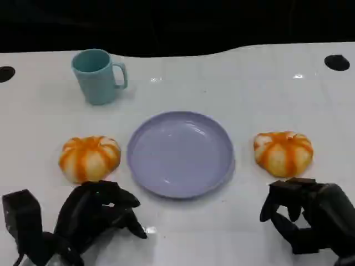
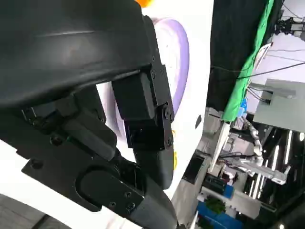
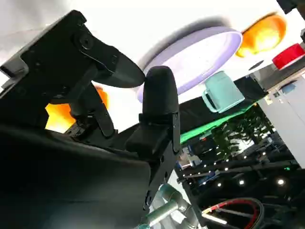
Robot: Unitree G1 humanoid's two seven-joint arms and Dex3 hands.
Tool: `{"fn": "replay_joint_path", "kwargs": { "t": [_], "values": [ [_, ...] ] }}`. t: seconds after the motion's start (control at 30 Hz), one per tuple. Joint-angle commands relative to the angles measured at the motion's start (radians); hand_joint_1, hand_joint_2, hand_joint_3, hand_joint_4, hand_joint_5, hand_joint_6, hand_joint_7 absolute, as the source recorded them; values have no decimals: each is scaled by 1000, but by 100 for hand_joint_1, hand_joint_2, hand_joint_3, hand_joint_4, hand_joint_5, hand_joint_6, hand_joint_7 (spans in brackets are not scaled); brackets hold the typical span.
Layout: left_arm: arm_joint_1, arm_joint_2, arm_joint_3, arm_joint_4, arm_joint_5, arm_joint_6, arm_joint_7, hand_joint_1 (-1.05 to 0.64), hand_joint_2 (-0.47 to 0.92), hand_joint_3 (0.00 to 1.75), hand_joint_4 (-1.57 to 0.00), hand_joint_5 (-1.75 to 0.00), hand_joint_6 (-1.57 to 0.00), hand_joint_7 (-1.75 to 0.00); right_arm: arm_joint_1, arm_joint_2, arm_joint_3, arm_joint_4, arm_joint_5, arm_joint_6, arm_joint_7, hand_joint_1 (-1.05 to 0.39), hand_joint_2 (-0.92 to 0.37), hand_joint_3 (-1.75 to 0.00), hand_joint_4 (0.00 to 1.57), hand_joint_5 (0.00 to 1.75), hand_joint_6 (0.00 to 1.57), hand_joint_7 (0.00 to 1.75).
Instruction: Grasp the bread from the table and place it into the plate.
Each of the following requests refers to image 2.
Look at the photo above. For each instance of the blue box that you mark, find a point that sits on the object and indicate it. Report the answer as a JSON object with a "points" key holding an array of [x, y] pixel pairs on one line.
{"points": [[214, 217]]}

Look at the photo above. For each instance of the green cloth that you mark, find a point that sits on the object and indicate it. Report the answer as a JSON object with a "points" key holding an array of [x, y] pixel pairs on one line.
{"points": [[240, 95]]}

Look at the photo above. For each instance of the grey panel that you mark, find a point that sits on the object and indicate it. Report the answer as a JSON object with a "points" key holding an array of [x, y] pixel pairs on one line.
{"points": [[281, 107]]}

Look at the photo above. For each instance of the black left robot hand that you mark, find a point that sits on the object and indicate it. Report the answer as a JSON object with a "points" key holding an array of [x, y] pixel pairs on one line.
{"points": [[59, 47]]}

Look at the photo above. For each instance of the white leaning board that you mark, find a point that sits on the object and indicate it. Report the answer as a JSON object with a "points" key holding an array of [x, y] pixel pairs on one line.
{"points": [[220, 145]]}

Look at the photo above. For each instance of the black backdrop curtain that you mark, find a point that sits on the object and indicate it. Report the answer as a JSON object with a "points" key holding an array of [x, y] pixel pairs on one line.
{"points": [[226, 35]]}

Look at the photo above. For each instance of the orange and white bread roll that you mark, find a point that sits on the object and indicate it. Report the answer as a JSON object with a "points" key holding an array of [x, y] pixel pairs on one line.
{"points": [[175, 159], [144, 2]]}

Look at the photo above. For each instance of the black table grommet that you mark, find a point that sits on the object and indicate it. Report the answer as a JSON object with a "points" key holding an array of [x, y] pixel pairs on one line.
{"points": [[198, 121]]}

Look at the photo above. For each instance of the lilac plate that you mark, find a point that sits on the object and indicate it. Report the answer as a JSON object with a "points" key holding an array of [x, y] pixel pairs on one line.
{"points": [[181, 59]]}

